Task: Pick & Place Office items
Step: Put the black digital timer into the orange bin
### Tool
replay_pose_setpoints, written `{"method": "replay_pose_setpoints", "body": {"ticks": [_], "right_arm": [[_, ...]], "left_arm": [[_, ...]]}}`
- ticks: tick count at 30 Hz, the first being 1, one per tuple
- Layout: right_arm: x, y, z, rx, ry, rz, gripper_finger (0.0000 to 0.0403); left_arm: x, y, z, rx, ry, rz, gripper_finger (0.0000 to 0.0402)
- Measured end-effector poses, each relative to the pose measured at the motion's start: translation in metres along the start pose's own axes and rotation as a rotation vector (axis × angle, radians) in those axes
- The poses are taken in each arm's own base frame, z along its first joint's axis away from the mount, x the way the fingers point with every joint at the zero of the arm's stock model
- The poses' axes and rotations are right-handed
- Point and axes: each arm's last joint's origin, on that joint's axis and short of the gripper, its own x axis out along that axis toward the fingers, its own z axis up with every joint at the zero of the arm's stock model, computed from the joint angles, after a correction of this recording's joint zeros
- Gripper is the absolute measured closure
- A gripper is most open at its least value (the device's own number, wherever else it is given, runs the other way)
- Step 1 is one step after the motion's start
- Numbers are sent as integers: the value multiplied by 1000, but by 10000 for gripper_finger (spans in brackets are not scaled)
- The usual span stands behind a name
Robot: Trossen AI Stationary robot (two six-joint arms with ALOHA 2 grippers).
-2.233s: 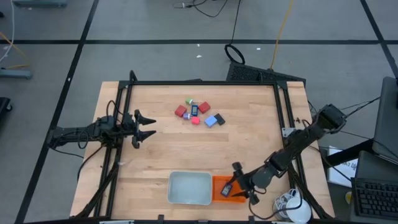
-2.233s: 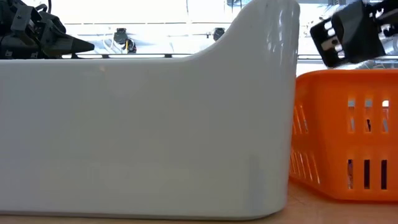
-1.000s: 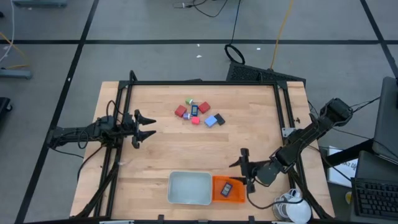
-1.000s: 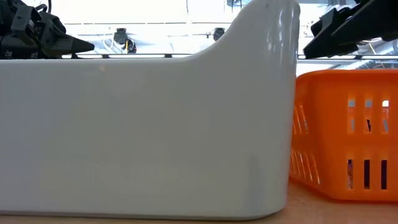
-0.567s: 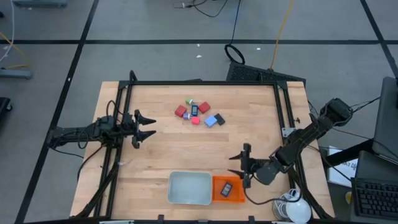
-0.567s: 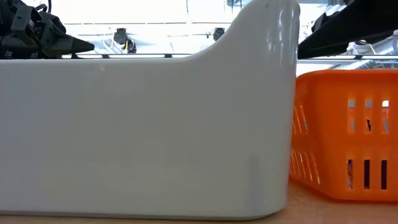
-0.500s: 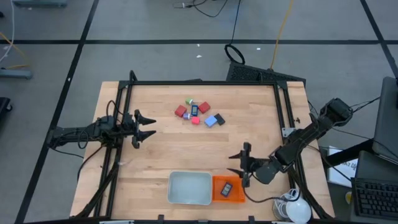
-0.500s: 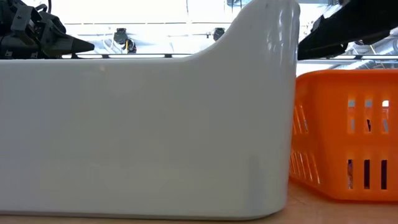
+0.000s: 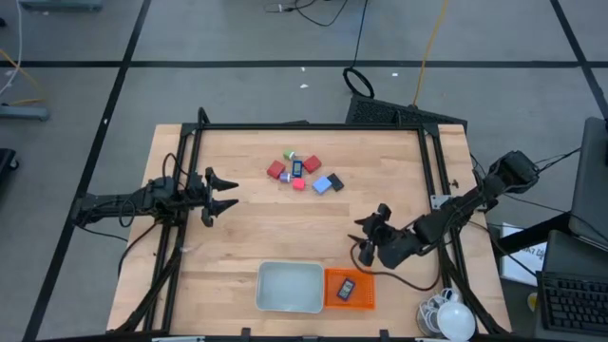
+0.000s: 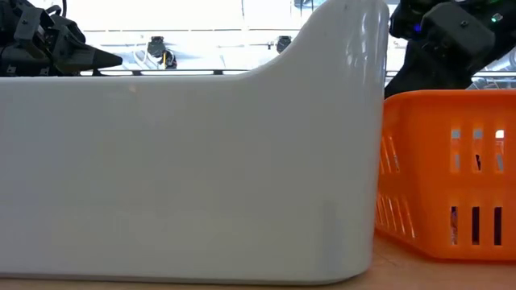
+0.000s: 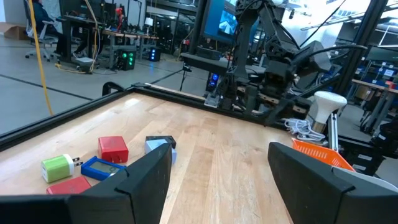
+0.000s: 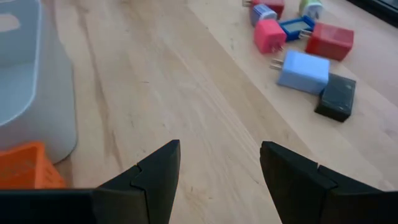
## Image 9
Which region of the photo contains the long yellow floor cable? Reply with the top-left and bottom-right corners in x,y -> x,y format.
411,0 -> 450,106

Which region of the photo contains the thin black floor cable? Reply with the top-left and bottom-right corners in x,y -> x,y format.
264,0 -> 351,29

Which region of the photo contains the grey floor base bar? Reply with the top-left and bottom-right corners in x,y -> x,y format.
0,104 -> 51,122
18,0 -> 105,12

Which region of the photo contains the black coiled floor cable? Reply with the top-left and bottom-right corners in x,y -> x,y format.
342,0 -> 376,100

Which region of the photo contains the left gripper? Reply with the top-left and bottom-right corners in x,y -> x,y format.
186,166 -> 239,229

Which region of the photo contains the black perforated computer case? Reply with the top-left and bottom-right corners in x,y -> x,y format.
345,93 -> 469,132

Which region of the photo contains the red wall charger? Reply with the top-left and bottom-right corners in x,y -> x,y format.
266,160 -> 287,181
302,155 -> 323,175

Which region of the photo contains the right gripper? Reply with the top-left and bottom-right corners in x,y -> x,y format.
348,203 -> 424,271

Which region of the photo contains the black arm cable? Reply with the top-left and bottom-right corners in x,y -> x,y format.
161,152 -> 191,191
350,241 -> 450,293

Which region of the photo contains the orange slotted plastic basket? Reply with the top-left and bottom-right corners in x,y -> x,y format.
323,267 -> 377,312

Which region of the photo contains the dark navy LCD timer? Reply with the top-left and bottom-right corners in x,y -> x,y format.
336,277 -> 357,302

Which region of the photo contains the black floor object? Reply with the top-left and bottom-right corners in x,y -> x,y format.
0,148 -> 20,186

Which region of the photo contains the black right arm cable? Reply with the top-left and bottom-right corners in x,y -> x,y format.
350,241 -> 450,293

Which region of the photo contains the white paper sheet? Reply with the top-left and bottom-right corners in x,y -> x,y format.
499,222 -> 547,288

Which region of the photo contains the black laptop with keyboard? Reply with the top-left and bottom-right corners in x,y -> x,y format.
535,229 -> 608,338

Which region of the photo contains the white plastic bin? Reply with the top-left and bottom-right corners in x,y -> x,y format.
255,259 -> 326,315

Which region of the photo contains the black aluminium table frame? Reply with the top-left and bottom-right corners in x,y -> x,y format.
106,106 -> 512,342

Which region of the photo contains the short yellow floor cable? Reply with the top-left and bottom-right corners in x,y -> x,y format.
0,48 -> 47,106

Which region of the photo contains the black desk bar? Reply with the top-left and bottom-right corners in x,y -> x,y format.
493,211 -> 571,257

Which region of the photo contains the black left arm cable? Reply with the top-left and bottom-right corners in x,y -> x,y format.
161,152 -> 191,191

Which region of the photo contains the white floor cable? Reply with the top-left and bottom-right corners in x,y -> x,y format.
0,0 -> 24,96

